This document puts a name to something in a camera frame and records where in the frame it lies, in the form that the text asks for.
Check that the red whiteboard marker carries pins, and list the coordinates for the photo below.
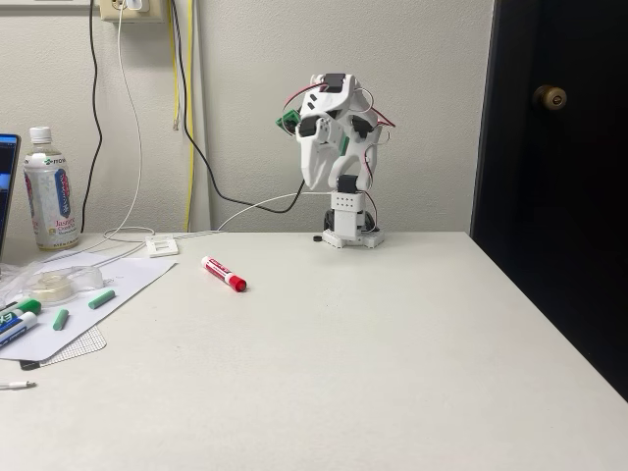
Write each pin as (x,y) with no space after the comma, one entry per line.
(218,268)

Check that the green cap whiteboard marker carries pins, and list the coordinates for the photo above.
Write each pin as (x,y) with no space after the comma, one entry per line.
(27,306)

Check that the blue label whiteboard marker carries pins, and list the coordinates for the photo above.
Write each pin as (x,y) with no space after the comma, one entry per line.
(19,326)

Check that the small white plastic plate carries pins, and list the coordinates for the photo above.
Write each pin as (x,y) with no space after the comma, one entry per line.
(162,246)

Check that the white charger plug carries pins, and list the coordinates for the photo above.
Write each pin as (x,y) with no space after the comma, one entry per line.
(137,4)

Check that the white paper sheet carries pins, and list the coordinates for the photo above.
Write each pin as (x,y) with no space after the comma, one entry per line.
(132,279)

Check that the brass door knob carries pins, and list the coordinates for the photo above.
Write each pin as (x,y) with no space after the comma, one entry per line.
(550,98)

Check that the black door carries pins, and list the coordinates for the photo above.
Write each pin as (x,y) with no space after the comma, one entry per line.
(564,221)

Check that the green chalk stick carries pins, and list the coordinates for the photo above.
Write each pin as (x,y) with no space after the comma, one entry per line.
(60,319)
(101,298)

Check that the clear plastic tea bottle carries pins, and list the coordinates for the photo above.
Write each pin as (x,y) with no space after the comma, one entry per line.
(50,196)

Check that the mesh pattern mat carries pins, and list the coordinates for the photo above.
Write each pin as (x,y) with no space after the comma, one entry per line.
(86,343)

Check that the laptop computer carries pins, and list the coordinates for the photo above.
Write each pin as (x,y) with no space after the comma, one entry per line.
(7,196)

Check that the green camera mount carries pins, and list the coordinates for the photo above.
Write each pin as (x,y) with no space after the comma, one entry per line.
(288,120)

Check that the beige wall outlet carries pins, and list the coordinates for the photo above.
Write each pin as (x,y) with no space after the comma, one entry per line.
(113,14)

